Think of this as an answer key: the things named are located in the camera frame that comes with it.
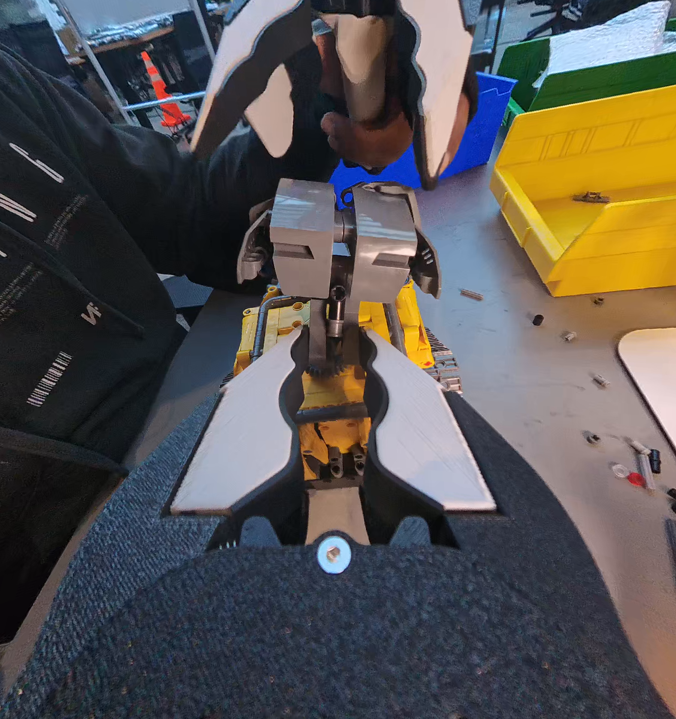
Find white book stand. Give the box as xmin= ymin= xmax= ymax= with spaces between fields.
xmin=617 ymin=326 xmax=676 ymax=489

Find scattered small building pieces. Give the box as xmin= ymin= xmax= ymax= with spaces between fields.
xmin=460 ymin=287 xmax=676 ymax=607

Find clear bubble wrap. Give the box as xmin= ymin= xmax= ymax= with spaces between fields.
xmin=546 ymin=0 xmax=676 ymax=74

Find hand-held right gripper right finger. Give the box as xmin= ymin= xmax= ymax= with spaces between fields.
xmin=361 ymin=332 xmax=498 ymax=515

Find green plastic bin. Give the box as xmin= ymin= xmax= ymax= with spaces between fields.
xmin=495 ymin=12 xmax=676 ymax=113

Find yellow tracked toy robot body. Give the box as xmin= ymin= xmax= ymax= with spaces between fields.
xmin=231 ymin=281 xmax=464 ymax=484

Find grey toy robot head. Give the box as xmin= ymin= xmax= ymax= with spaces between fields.
xmin=237 ymin=178 xmax=442 ymax=338

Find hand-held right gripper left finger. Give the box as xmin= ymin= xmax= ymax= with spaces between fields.
xmin=170 ymin=328 xmax=316 ymax=518

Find yellow plastic bin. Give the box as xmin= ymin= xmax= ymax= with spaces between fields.
xmin=490 ymin=81 xmax=676 ymax=298

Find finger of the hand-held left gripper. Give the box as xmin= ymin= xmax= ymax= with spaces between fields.
xmin=400 ymin=0 xmax=476 ymax=189
xmin=190 ymin=0 xmax=316 ymax=158

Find blue plastic bin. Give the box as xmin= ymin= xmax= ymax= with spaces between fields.
xmin=329 ymin=73 xmax=516 ymax=192

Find orange traffic cone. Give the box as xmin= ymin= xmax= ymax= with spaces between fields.
xmin=139 ymin=51 xmax=193 ymax=127

